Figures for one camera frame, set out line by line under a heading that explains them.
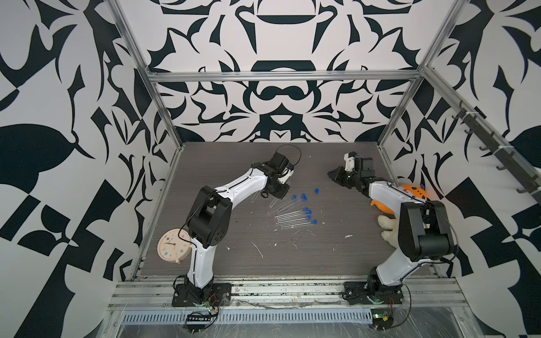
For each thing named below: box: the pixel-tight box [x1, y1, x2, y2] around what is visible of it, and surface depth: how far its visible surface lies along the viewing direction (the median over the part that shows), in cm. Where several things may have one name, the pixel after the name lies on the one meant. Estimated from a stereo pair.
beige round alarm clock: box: [157, 228, 192, 265], surface depth 83 cm
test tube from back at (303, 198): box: [276, 193, 308, 215], surface depth 101 cm
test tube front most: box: [279, 219, 318, 230], surface depth 92 cm
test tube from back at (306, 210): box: [274, 207, 313, 219], surface depth 95 cm
